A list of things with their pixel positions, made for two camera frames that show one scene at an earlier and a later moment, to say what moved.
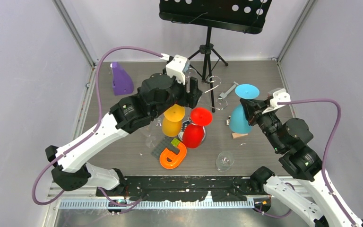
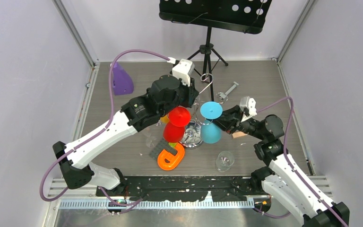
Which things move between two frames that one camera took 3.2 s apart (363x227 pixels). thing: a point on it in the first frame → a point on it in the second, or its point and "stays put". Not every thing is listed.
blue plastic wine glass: x=238 y=123 → x=210 y=132
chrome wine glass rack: x=181 y=126 → x=192 y=138
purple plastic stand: x=123 y=82 stays put
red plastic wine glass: x=193 y=134 → x=174 y=130
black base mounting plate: x=220 y=188 stays put
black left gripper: x=190 y=99 stays put
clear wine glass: x=150 y=140 stays put
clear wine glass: x=224 y=161 stays put
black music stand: x=246 y=16 stays put
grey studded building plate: x=165 y=143 stays put
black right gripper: x=253 y=109 → x=229 y=120
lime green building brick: x=175 y=142 stays put
